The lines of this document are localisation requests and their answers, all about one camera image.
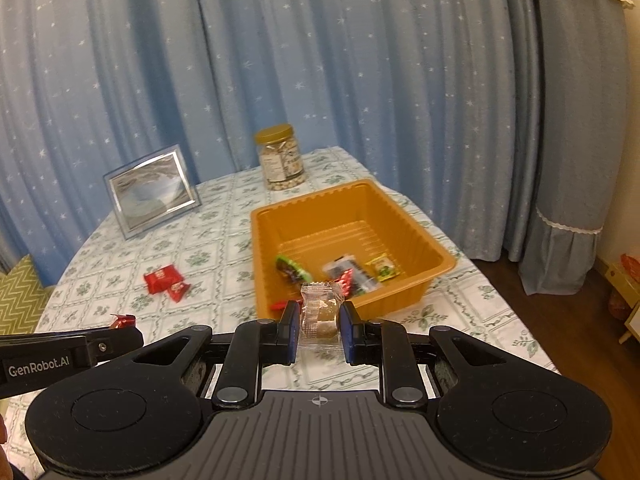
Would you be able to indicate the nut jar with gold lid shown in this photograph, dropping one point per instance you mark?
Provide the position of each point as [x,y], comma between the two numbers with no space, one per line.
[280,162]

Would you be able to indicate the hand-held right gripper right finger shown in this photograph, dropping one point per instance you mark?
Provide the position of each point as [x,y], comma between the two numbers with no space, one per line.
[348,335]

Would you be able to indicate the green zigzag cushion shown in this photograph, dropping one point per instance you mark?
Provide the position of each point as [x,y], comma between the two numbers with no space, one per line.
[20,295]

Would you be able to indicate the blue star curtain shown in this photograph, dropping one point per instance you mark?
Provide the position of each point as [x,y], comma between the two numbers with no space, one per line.
[150,60]

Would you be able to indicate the small red candy packet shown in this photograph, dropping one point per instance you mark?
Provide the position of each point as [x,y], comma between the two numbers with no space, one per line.
[279,305]

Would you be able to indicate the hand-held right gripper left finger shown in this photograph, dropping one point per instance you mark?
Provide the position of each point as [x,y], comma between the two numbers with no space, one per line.
[288,332]

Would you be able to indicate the small wooden cabinet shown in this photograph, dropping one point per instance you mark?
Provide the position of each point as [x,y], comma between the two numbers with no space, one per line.
[631,317]

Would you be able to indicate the plain red candy packet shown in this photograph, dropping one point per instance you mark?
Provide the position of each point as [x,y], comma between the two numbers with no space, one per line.
[179,291]
[160,280]

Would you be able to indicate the glass picture frame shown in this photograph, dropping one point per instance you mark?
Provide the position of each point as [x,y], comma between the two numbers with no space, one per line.
[150,192]

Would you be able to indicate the yellow candy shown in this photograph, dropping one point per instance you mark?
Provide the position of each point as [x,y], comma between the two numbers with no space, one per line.
[383,266]

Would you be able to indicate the red patterned candy packet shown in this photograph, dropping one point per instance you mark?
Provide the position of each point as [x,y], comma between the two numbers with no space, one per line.
[352,280]

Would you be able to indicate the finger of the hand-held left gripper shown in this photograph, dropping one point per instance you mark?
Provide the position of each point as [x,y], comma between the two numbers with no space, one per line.
[117,344]

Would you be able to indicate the long red candy packet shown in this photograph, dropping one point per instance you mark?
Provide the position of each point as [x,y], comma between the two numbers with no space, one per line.
[122,320]

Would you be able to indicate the black snack packet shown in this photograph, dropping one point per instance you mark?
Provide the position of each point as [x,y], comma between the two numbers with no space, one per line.
[345,264]

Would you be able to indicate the orange plastic tray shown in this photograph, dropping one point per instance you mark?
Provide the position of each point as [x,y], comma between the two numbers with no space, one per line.
[320,220]

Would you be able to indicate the clear candy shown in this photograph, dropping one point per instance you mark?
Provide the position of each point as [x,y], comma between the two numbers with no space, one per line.
[320,315]

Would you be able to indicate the red bag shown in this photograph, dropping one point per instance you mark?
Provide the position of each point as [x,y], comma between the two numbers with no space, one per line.
[631,266]

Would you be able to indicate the green brown snack packet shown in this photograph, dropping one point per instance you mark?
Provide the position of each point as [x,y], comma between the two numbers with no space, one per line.
[292,267]

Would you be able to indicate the grey curtain with lace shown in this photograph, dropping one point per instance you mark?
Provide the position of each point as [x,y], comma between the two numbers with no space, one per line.
[575,135]

